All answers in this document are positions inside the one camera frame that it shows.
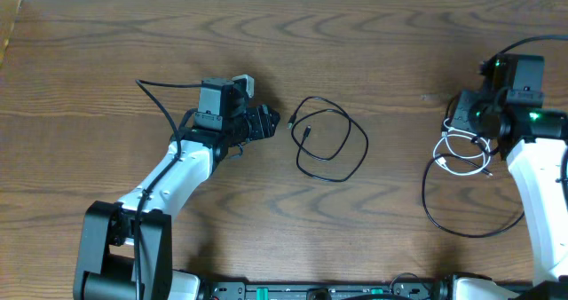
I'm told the white usb cable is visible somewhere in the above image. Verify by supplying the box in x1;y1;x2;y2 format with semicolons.
431;117;493;178

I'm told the black usb cable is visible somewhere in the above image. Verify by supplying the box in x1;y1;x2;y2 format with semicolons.
287;96;370;184
420;152;527;239

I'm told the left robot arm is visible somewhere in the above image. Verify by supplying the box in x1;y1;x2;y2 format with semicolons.
73;75;280;299

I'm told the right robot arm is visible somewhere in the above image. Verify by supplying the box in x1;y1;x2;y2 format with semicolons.
430;51;567;299

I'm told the left camera black cable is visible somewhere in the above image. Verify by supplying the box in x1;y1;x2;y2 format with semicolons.
131;78;205;300

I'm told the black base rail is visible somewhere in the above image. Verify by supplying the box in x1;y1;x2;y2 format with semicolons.
196;278;435;300

